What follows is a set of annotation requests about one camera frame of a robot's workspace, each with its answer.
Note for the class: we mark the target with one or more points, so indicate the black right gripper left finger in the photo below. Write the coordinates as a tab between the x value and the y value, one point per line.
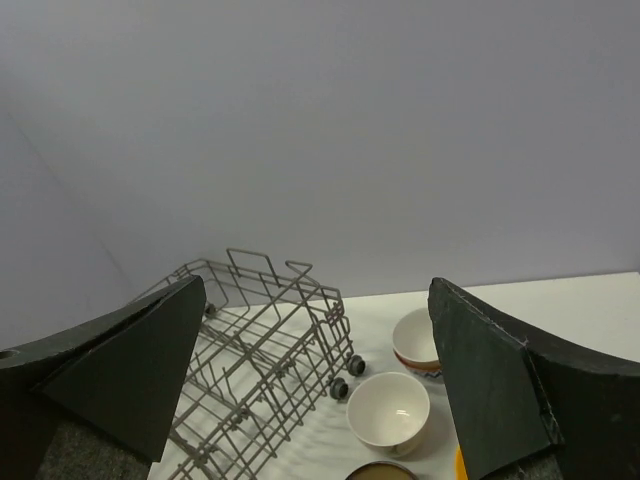
119	375

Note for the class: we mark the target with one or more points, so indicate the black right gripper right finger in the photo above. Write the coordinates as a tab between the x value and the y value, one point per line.
528	404

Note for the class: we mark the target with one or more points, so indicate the plain white bowl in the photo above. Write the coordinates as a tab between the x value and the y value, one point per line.
388	413

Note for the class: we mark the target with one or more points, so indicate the brown ribbed bowl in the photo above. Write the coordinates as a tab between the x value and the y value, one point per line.
381	470

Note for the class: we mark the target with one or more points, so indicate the yellow bowl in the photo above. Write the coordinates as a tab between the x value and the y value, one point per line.
459	466

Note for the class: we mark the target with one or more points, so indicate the red blue patterned bowl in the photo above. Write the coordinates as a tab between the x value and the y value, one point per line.
422	374

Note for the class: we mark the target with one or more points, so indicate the white bowl stacked top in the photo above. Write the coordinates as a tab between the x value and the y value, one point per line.
413	342

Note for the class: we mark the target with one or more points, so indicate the grey wire dish rack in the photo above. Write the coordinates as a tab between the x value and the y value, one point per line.
273	345

